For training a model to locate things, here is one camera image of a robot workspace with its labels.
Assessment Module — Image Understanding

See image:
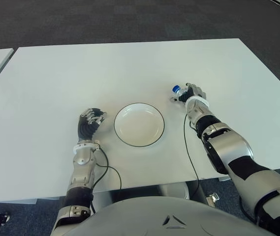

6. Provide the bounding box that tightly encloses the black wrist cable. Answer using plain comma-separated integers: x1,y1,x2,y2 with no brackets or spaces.
90,145,123,214
183,114,201,197

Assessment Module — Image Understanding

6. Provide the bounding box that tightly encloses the black table leg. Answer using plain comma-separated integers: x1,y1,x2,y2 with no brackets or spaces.
186,179,220,205

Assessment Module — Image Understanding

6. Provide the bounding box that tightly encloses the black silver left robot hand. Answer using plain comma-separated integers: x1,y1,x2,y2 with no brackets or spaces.
77,107,107,143

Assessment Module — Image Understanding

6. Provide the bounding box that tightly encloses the white plate with black rim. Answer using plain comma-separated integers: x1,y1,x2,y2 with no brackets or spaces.
114,102,166,148

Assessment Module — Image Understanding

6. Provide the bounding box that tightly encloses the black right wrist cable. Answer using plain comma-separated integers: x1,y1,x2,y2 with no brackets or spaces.
183,114,201,197

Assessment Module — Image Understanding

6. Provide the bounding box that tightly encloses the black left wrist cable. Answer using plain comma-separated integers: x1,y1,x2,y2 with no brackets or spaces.
90,145,123,214

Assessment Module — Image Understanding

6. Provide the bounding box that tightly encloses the clear blue-capped water bottle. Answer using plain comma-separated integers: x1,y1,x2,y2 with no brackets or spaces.
171,85,188,98

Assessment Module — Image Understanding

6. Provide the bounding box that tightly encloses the white round pedestal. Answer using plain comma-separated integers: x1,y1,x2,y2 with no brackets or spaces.
158,183,189,200

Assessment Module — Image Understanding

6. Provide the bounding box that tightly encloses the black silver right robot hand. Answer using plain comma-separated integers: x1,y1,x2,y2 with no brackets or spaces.
170,83,207,104

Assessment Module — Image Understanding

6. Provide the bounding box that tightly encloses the grey robot torso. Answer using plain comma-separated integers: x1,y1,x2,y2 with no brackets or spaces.
53,196,278,236

